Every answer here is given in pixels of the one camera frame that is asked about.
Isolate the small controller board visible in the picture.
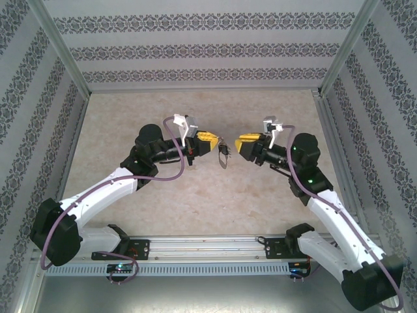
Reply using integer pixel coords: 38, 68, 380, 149
289, 260, 311, 276
106, 262, 135, 274

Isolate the grey metal panel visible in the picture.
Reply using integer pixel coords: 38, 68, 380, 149
34, 275, 387, 313

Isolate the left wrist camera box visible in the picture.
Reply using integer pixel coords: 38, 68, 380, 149
173, 113, 200, 148

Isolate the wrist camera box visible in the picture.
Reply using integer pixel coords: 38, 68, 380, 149
262, 114, 285, 148
173, 113, 200, 148

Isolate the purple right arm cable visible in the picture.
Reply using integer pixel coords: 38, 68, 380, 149
281, 125, 405, 310

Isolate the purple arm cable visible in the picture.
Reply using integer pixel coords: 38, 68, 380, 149
281, 125, 405, 310
40, 116, 190, 286

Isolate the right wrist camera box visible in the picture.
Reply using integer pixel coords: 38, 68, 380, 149
262, 114, 285, 148

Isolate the aluminium table edge rail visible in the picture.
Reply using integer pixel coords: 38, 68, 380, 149
88, 86, 323, 95
311, 90, 363, 229

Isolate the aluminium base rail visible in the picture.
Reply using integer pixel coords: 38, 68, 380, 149
32, 235, 382, 262

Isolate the aluminium frame post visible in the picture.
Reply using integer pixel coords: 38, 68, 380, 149
320, 0, 381, 96
27, 0, 91, 96
9, 260, 45, 313

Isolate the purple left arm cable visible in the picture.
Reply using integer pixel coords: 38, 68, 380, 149
40, 116, 190, 286

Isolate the grey slotted cable duct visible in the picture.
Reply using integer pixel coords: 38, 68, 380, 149
44, 262, 291, 278

